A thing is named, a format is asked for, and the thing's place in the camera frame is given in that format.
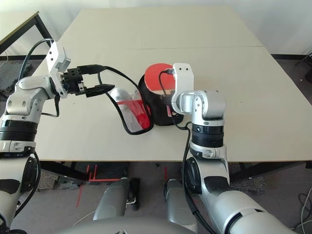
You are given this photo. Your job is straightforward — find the grey plush keychain toy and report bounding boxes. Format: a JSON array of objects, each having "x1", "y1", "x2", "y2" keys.
[{"x1": 110, "y1": 88, "x2": 134, "y2": 103}]

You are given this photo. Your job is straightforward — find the black-framed side table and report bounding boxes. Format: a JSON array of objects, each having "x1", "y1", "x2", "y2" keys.
[{"x1": 0, "y1": 11, "x2": 53, "y2": 55}]

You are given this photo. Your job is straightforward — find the white floor cable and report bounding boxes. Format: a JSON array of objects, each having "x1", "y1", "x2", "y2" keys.
[
  {"x1": 73, "y1": 211, "x2": 96, "y2": 227},
  {"x1": 291, "y1": 193, "x2": 312, "y2": 230}
]

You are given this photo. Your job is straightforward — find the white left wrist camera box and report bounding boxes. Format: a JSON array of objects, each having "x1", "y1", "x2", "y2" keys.
[{"x1": 46, "y1": 41, "x2": 73, "y2": 98}]

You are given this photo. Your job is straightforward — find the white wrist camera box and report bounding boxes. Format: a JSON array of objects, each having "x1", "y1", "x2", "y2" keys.
[
  {"x1": 46, "y1": 41, "x2": 73, "y2": 98},
  {"x1": 170, "y1": 62, "x2": 195, "y2": 115}
]

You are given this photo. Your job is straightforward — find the silver robot leg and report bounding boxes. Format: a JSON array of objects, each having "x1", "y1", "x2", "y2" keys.
[
  {"x1": 94, "y1": 177, "x2": 130, "y2": 221},
  {"x1": 165, "y1": 179, "x2": 198, "y2": 233}
]

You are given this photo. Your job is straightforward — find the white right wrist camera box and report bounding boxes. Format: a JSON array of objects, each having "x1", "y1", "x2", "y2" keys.
[{"x1": 170, "y1": 62, "x2": 195, "y2": 115}]

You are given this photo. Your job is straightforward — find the red black paddle case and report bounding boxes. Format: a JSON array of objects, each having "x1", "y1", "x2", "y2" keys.
[{"x1": 97, "y1": 64, "x2": 185, "y2": 136}]

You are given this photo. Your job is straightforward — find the speckled floor mat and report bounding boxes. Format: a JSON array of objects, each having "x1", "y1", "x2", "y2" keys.
[
  {"x1": 228, "y1": 175, "x2": 267, "y2": 196},
  {"x1": 36, "y1": 169, "x2": 84, "y2": 191}
]

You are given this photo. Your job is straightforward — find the silver right robot leg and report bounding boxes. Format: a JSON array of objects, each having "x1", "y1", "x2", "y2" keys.
[{"x1": 165, "y1": 179, "x2": 198, "y2": 233}]

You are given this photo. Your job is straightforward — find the black tripod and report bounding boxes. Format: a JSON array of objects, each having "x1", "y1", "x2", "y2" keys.
[{"x1": 294, "y1": 46, "x2": 312, "y2": 84}]

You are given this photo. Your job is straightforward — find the silver left robot leg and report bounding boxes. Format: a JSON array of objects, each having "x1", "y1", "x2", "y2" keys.
[{"x1": 94, "y1": 177, "x2": 130, "y2": 221}]

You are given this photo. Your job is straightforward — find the black foam floor mat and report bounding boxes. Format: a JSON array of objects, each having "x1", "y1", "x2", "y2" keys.
[{"x1": 0, "y1": 60, "x2": 33, "y2": 98}]

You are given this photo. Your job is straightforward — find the red ping-pong paddle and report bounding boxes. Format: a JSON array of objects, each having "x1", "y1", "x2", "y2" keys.
[{"x1": 144, "y1": 62, "x2": 176, "y2": 117}]

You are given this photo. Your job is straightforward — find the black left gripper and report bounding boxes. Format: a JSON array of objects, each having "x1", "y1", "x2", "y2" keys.
[{"x1": 60, "y1": 64, "x2": 116, "y2": 98}]

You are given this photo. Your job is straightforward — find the grey robot torso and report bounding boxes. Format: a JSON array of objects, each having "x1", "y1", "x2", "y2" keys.
[{"x1": 51, "y1": 216, "x2": 198, "y2": 234}]

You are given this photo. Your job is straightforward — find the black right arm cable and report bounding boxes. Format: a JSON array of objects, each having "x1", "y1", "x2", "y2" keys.
[{"x1": 158, "y1": 69, "x2": 215, "y2": 234}]

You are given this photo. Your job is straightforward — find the black left robot foot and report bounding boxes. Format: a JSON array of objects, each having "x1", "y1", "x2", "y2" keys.
[{"x1": 127, "y1": 177, "x2": 141, "y2": 212}]

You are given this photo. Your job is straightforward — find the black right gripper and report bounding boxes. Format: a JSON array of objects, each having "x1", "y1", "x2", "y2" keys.
[{"x1": 160, "y1": 94, "x2": 175, "y2": 107}]

